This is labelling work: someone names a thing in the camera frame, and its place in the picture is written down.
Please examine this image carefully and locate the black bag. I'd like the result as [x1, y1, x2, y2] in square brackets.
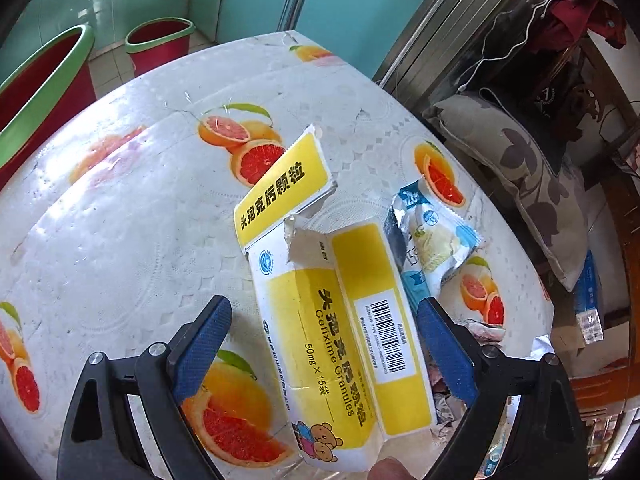
[520, 52, 603, 113]

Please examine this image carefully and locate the yellow white medicine box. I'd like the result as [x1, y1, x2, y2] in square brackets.
[233, 123, 437, 474]

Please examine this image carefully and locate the person's right hand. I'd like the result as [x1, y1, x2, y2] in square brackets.
[369, 456, 412, 480]

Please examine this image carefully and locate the metal sliding door frame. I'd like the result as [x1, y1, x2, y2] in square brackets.
[372, 0, 573, 113]

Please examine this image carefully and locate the crumpled foil wrapper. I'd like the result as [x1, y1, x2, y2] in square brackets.
[430, 382, 508, 443]

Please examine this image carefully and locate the wooden desk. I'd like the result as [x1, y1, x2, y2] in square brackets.
[569, 220, 640, 412]

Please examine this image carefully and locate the white blue wrapper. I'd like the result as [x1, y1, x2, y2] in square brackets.
[382, 180, 484, 307]

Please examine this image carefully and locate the floral cushion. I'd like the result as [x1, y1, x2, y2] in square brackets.
[424, 92, 592, 292]

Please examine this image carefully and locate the large red green-rimmed bin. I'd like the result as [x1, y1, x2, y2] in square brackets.
[0, 24, 97, 192]

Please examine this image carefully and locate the small red green-rimmed bin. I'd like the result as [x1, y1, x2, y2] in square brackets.
[124, 18, 194, 79]

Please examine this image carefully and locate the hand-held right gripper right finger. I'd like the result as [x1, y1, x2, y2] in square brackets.
[417, 297, 589, 480]

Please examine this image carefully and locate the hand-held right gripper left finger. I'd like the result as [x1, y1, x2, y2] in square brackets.
[59, 296, 234, 480]

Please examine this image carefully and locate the red cloth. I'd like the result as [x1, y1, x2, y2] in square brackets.
[544, 0, 627, 50]

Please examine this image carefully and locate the blue box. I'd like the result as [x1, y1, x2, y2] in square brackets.
[574, 249, 607, 347]

